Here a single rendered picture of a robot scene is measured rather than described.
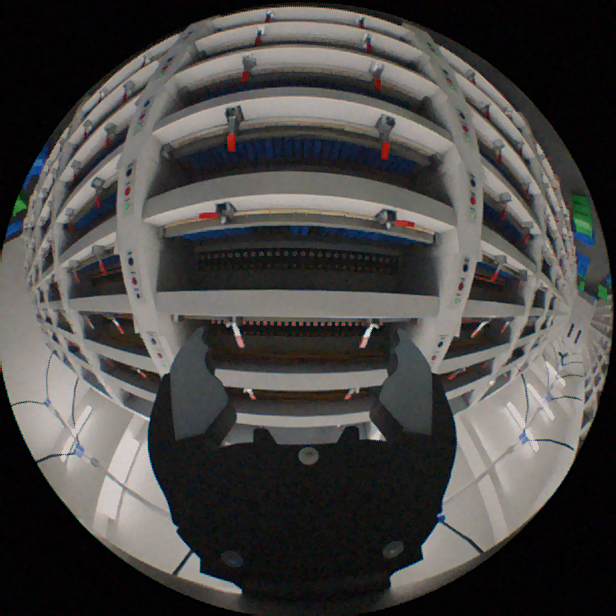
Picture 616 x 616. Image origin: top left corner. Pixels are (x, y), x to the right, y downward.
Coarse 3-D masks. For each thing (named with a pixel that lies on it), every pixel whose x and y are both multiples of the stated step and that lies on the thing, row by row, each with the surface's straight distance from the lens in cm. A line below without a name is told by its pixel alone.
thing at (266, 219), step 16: (192, 224) 38; (208, 224) 36; (240, 224) 33; (256, 224) 33; (272, 224) 33; (288, 224) 32; (304, 224) 32; (320, 224) 32; (336, 224) 32; (352, 224) 33; (368, 224) 34; (432, 240) 42
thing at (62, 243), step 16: (64, 160) 117; (64, 240) 106; (64, 288) 104; (80, 288) 107; (80, 320) 107; (96, 320) 111; (80, 336) 107; (96, 336) 112; (96, 368) 113; (112, 368) 119; (112, 384) 120
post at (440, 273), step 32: (416, 32) 95; (448, 96) 60; (448, 128) 51; (448, 192) 45; (480, 192) 50; (480, 224) 48; (448, 256) 42; (416, 288) 50; (448, 288) 42; (448, 320) 47; (384, 352) 65
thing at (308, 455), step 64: (256, 448) 6; (320, 448) 6; (384, 448) 6; (192, 512) 6; (256, 512) 6; (320, 512) 6; (384, 512) 6; (256, 576) 6; (320, 576) 6; (384, 576) 7
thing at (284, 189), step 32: (192, 192) 34; (224, 192) 30; (256, 192) 28; (288, 192) 27; (320, 192) 28; (352, 192) 29; (384, 192) 31; (160, 224) 42; (416, 224) 39; (448, 224) 39; (416, 256) 50
